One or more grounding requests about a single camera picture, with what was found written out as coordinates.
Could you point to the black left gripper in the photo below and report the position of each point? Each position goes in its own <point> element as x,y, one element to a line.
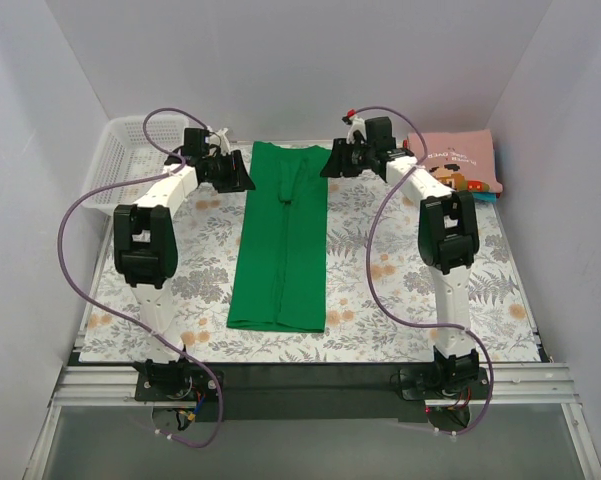
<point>230,171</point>

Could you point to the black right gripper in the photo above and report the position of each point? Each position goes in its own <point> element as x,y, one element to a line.
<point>346,158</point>

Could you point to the green t shirt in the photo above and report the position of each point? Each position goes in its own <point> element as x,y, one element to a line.
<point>280,281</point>

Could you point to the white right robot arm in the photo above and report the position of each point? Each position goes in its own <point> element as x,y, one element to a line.
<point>448,242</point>

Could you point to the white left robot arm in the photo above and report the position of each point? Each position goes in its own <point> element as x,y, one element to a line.
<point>145,250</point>

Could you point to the white plastic basket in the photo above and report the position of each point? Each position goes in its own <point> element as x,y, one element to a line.
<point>125,151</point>

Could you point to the pink folded t shirt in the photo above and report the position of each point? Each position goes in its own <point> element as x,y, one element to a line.
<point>463,160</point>

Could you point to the blue folded t shirt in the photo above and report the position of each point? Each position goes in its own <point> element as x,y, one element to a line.
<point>486,197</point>

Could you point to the floral table mat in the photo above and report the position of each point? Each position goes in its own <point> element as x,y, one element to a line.
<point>208,231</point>

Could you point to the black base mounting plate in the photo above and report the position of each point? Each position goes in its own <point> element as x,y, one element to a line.
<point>303,391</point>

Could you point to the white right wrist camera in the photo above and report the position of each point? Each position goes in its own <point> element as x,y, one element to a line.
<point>357,127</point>

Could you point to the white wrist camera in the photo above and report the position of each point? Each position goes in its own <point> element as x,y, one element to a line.
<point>357,127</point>
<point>218,141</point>

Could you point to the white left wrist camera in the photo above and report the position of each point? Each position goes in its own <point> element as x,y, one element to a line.
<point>218,141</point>

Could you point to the aluminium rail frame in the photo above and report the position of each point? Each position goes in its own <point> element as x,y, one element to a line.
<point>532,427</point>

